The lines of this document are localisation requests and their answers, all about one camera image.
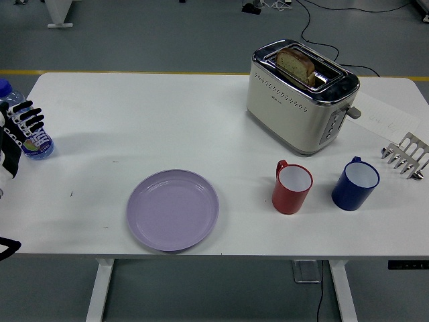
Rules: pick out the blue-capped drink bottle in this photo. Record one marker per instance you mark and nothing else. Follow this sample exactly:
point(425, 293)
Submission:
point(42, 147)

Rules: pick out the clear plastic bracket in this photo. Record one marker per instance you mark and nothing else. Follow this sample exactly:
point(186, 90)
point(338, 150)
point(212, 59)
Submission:
point(306, 273)

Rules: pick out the brown bread slice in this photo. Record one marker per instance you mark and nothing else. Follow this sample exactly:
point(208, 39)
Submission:
point(295, 63)

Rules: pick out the white stand base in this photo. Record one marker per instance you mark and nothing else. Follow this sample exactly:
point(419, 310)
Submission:
point(58, 13)

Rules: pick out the silver metal toast rack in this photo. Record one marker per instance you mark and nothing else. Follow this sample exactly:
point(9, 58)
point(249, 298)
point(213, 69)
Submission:
point(407, 156)

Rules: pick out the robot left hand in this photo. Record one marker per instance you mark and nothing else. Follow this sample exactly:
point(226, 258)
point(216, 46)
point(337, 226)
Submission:
point(11, 151)

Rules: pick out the blue mug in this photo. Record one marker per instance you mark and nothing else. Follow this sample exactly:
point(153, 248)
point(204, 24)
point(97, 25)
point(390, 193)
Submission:
point(348, 194)

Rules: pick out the black floor device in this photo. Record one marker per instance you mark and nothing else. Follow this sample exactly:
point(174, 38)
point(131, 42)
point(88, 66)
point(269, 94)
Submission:
point(251, 9)

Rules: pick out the cream and chrome toaster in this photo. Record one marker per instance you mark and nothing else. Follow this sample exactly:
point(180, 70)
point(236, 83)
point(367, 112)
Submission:
point(288, 114)

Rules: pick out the black table control panel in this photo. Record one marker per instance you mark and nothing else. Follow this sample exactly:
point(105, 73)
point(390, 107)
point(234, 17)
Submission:
point(409, 264)

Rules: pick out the red mug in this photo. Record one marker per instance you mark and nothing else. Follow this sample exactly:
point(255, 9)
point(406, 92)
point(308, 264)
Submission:
point(288, 198)

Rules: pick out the white table leg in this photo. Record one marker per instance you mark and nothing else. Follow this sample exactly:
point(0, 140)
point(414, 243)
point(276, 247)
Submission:
point(343, 292)
point(100, 292)

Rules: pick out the white paper sheet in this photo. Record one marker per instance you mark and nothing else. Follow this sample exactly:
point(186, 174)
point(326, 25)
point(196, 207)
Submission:
point(385, 117)

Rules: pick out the purple round plate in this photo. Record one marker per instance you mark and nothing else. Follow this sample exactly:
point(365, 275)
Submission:
point(172, 211)

